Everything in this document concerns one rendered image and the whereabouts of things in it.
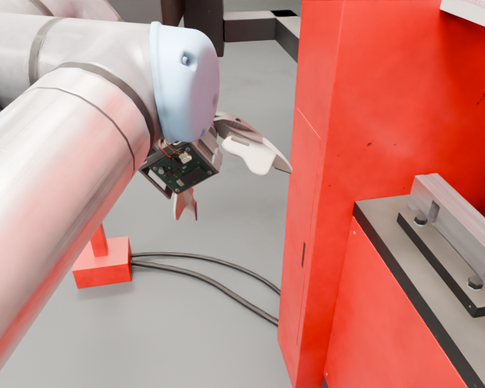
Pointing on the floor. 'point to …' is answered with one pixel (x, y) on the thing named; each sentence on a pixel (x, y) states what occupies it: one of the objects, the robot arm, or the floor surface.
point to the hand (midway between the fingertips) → (242, 194)
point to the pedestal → (103, 261)
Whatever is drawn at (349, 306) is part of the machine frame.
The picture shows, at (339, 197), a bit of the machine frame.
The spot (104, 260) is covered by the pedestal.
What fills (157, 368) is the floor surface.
